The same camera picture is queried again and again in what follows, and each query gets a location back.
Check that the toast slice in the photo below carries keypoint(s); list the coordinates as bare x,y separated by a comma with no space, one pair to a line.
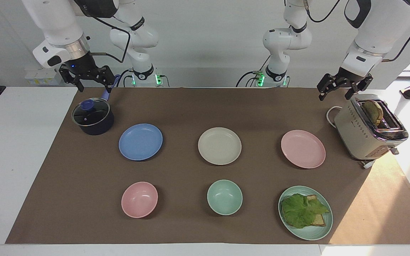
319,220

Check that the dark blue pot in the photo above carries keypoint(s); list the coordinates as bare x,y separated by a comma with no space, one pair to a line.
96,126

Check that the pink bowl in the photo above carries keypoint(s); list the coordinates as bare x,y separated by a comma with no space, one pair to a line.
139,199

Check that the green bowl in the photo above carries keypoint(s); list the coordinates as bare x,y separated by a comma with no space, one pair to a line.
224,197

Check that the pink plate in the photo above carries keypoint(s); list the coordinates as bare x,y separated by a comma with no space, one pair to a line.
303,149

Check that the glass lid with blue knob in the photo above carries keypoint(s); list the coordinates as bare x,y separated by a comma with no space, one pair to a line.
91,112

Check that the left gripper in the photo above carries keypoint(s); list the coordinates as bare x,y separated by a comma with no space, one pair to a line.
347,76

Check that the green lettuce leaf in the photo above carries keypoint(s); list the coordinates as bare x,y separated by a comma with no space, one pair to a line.
299,211

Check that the beige plate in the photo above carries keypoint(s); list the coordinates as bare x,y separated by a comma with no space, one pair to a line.
219,146

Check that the bread slice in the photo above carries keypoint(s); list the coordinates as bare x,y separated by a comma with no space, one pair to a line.
373,111

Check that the cream toaster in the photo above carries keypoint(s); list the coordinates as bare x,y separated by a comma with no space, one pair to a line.
358,138

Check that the green plate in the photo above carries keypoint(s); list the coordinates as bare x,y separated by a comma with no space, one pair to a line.
311,233

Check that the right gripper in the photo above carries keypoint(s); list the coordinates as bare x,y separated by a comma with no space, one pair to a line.
82,65

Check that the blue plate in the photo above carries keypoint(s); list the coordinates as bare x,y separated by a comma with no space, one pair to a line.
140,142

